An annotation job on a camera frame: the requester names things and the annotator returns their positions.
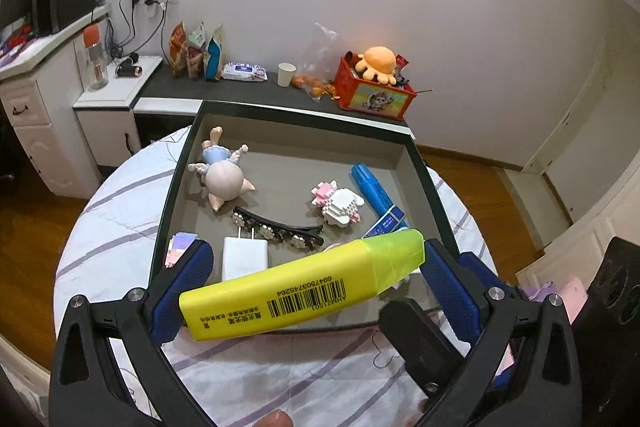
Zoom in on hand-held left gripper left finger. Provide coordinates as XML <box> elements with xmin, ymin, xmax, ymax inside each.
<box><xmin>48</xmin><ymin>241</ymin><xmax>215</xmax><ymax>427</ymax></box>

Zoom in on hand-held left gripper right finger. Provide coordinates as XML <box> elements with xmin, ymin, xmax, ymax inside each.
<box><xmin>422</xmin><ymin>239</ymin><xmax>583</xmax><ymax>427</ymax></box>

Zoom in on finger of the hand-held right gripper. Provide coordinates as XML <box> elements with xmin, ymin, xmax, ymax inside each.
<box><xmin>379</xmin><ymin>299</ymin><xmax>472</xmax><ymax>401</ymax></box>
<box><xmin>457</xmin><ymin>251</ymin><xmax>507</xmax><ymax>294</ymax></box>

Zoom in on black rhinestone hair clip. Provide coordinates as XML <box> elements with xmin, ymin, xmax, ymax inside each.
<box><xmin>230</xmin><ymin>205</ymin><xmax>325</xmax><ymax>252</ymax></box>

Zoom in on yellow highlighter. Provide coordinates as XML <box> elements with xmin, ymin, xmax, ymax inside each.
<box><xmin>178</xmin><ymin>228</ymin><xmax>427</xmax><ymax>342</ymax></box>

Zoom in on pig figurine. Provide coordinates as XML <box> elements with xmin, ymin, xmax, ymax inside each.
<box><xmin>187</xmin><ymin>125</ymin><xmax>257</xmax><ymax>214</ymax></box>

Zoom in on blue highlighter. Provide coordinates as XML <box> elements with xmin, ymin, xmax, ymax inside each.
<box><xmin>349</xmin><ymin>163</ymin><xmax>410</xmax><ymax>238</ymax></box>

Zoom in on white pink building block model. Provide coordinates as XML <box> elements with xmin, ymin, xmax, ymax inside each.
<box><xmin>308</xmin><ymin>180</ymin><xmax>364</xmax><ymax>227</ymax></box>

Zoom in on pink box with black rim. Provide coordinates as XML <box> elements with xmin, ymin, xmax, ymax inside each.
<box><xmin>148</xmin><ymin>99</ymin><xmax>464</xmax><ymax>336</ymax></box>

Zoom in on person's left hand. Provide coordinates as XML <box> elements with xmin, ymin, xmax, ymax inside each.
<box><xmin>252</xmin><ymin>409</ymin><xmax>296</xmax><ymax>427</ymax></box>

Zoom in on pink printed blanket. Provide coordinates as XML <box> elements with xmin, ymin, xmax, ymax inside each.
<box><xmin>517</xmin><ymin>276</ymin><xmax>589</xmax><ymax>324</ymax></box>

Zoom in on white charger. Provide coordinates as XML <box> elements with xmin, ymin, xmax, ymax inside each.
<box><xmin>221</xmin><ymin>226</ymin><xmax>271</xmax><ymax>284</ymax></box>

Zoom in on white striped quilt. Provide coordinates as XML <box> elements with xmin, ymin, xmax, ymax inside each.
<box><xmin>53</xmin><ymin>127</ymin><xmax>502</xmax><ymax>427</ymax></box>

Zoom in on white door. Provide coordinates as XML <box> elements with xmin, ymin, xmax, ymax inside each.
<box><xmin>519</xmin><ymin>29</ymin><xmax>640</xmax><ymax>229</ymax></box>

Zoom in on white nightstand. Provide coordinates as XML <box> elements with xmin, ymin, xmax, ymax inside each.
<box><xmin>73</xmin><ymin>55</ymin><xmax>164</xmax><ymax>168</ymax></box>

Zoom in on red storage box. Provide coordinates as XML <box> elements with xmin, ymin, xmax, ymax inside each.
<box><xmin>333</xmin><ymin>53</ymin><xmax>417</xmax><ymax>122</ymax></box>

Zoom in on dark bedside ledge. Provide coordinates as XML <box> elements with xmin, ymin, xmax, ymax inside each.
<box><xmin>135</xmin><ymin>66</ymin><xmax>417</xmax><ymax>144</ymax></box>

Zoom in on orange octopus plush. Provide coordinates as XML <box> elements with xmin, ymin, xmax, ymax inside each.
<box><xmin>355</xmin><ymin>45</ymin><xmax>401</xmax><ymax>86</ymax></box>

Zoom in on wet wipes pack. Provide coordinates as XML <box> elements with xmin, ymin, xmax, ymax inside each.
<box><xmin>221</xmin><ymin>61</ymin><xmax>269</xmax><ymax>82</ymax></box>

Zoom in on black hair roller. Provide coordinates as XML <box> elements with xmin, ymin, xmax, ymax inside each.
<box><xmin>114</xmin><ymin>59</ymin><xmax>144</xmax><ymax>79</ymax></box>

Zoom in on blue snack bag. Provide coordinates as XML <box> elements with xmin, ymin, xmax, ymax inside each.
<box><xmin>203</xmin><ymin>24</ymin><xmax>224</xmax><ymax>82</ymax></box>

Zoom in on orange snack bag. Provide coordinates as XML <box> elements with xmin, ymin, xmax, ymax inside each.
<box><xmin>168</xmin><ymin>21</ymin><xmax>189</xmax><ymax>78</ymax></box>

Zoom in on white green snack bag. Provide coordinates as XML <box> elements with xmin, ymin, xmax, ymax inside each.
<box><xmin>184</xmin><ymin>22</ymin><xmax>209</xmax><ymax>80</ymax></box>

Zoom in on white desk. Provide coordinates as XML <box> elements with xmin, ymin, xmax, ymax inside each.
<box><xmin>0</xmin><ymin>3</ymin><xmax>114</xmax><ymax>198</ymax></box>

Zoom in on bottle with orange cap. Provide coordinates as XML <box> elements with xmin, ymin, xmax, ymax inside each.
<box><xmin>82</xmin><ymin>25</ymin><xmax>110</xmax><ymax>90</ymax></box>

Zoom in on clear plastic bag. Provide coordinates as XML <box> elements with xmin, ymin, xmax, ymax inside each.
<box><xmin>293</xmin><ymin>22</ymin><xmax>342</xmax><ymax>101</ymax></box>

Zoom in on black power cables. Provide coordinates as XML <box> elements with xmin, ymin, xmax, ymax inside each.
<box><xmin>94</xmin><ymin>0</ymin><xmax>172</xmax><ymax>58</ymax></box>

